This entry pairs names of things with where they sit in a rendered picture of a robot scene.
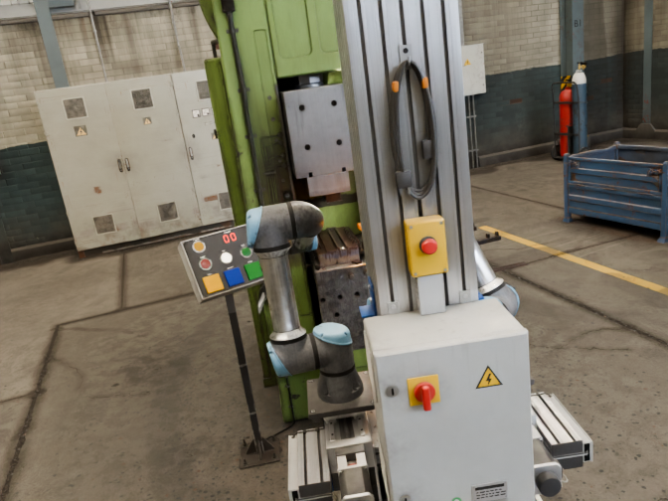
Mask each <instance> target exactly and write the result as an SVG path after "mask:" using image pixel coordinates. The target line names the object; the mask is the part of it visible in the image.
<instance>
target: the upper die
mask: <svg viewBox="0 0 668 501"><path fill-rule="evenodd" d="M308 174H309V177H308V178H302V179H301V182H302V185H303V187H304V188H305V190H306V192H307V194H308V195H309V197H316V196H322V195H329V194H335V193H341V192H347V191H351V188H350V180H349V172H348V171H345V170H344V169H343V168H342V172H340V173H333V174H327V175H321V176H315V177H312V175H311V174H310V173H308Z"/></svg>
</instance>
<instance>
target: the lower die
mask: <svg viewBox="0 0 668 501"><path fill-rule="evenodd" d="M332 228H335V229H336V231H337V233H338V234H339V236H340V237H341V239H342V241H343V242H344V244H345V246H346V249H345V250H340V248H339V246H338V245H337V243H336V241H335V239H334V238H333V236H332V234H331V233H330V231H329V229H331V228H326V230H324V231H321V232H320V233H319V234H318V235H317V236H316V237H317V240H318V242H319V243H320V245H321V249H320V246H318V248H317V250H315V253H316V257H317V259H318V262H319V264H320V267H324V266H329V265H335V264H341V263H346V262H350V261H351V262H352V260H354V259H358V260H360V257H359V249H358V246H357V244H356V243H355V242H354V243H353V244H352V242H353V240H352V241H351V240H349V238H350V236H351V235H350V236H349V238H348V235H349V233H348V235H346V234H347V232H348V231H347V232H346V233H345V231H346V229H345V227H340V228H336V227H332ZM344 229H345V231H344ZM336 261H338V263H336Z"/></svg>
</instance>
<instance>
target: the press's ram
mask: <svg viewBox="0 0 668 501"><path fill-rule="evenodd" d="M279 99H280V105H281V111H282V118H283V124H284V130H285V137H286V143H287V149H288V156H289V162H290V168H291V170H292V172H293V174H294V176H295V178H296V179H302V178H308V177H309V174H308V173H310V174H311V175H312V177H315V176H321V175H327V174H333V173H340V172H342V168H343V169H344V170H345V171H352V170H354V166H353V158H352V150H351V142H350V134H349V126H348V118H347V111H346V103H345V95H344V88H343V84H342V83H331V84H325V85H322V86H315V87H308V88H301V89H289V90H282V91H279Z"/></svg>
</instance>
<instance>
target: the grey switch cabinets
mask: <svg viewBox="0 0 668 501"><path fill-rule="evenodd" d="M34 96H35V99H36V105H37V106H38V109H39V113H40V116H41V120H42V123H43V127H44V131H45V132H44V133H45V136H46V138H47V142H48V145H49V149H50V152H51V156H52V160H53V163H54V167H55V170H56V174H57V178H58V181H59V185H60V189H61V192H62V196H63V199H64V203H65V207H66V210H67V211H66V213H67V216H68V217H69V221H70V225H71V228H72V232H73V236H74V239H75V240H74V242H75V245H76V246H77V250H78V252H79V256H80V258H83V257H87V256H91V255H96V254H101V253H106V252H111V251H119V250H124V249H129V248H134V247H138V246H143V245H148V244H153V243H157V242H162V241H167V240H172V239H177V238H181V237H186V236H191V235H195V234H200V233H204V232H209V231H214V230H219V229H224V228H228V227H233V226H234V225H235V221H234V216H233V211H232V205H231V201H230V197H229V191H228V186H227V181H226V176H225V171H224V165H223V162H222V155H221V150H220V145H219V139H216V137H215V133H214V129H216V124H215V118H214V114H213V109H212V104H211V99H210V93H209V86H208V81H207V76H206V71H205V69H203V70H196V71H188V72H182V73H174V74H166V75H159V76H151V77H144V78H136V79H128V80H121V81H113V82H106V83H91V84H84V85H76V86H68V87H61V88H53V89H46V90H38V91H34ZM216 130H217V129H216Z"/></svg>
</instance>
